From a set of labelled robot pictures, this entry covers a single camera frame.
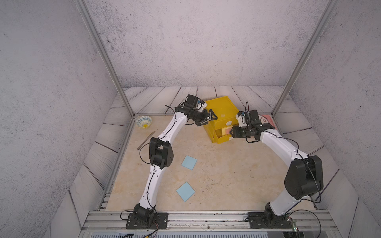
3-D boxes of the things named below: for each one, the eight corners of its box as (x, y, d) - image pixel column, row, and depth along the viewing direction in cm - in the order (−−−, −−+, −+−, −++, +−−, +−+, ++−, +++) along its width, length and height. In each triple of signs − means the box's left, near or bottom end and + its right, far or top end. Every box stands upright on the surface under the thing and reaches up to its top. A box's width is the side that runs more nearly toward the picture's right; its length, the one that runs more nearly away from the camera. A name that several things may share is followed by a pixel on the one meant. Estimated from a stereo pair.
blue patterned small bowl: (135, 128, 115) (134, 124, 112) (138, 119, 121) (137, 115, 118) (150, 128, 115) (149, 124, 112) (152, 119, 121) (151, 115, 118)
